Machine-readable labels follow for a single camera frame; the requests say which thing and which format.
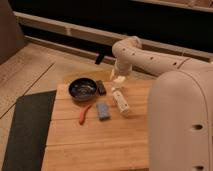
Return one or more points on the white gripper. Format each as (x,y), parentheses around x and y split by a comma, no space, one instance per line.
(116,79)

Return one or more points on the white plastic bottle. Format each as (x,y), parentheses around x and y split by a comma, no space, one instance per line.
(120,102)

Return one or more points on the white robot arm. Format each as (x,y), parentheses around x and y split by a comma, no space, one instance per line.
(180,106)

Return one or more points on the small black block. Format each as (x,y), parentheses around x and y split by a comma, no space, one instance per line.
(101,88)

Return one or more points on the blue sponge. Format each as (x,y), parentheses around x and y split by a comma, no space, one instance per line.
(102,109)

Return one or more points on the black table leg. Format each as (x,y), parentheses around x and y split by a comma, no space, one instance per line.
(100,56)

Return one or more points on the dark blue bowl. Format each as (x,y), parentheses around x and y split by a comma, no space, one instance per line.
(82,89)

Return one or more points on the orange red tool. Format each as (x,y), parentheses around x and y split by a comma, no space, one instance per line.
(83,114)

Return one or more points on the wooden low table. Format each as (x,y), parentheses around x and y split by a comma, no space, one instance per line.
(118,144)

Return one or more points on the dark grey floor mat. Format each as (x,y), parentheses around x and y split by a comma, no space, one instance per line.
(28,133)

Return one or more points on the long wooden rail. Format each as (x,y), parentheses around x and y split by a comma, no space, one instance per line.
(86,42)

